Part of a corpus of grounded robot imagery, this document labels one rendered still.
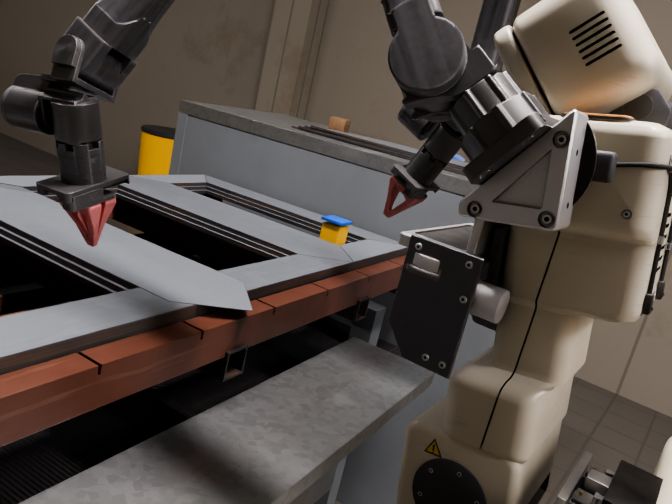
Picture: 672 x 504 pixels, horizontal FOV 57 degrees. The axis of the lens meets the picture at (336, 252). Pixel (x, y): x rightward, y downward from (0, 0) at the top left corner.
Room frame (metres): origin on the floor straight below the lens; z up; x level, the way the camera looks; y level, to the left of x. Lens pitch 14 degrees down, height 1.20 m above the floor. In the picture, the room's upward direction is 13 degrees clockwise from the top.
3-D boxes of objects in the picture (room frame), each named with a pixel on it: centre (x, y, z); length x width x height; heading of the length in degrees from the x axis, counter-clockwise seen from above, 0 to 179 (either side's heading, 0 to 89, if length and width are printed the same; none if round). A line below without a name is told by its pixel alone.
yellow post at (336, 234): (1.54, 0.02, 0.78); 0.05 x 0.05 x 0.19; 63
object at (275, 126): (2.03, -0.10, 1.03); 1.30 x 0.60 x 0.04; 63
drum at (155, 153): (4.38, 1.33, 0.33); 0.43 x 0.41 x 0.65; 149
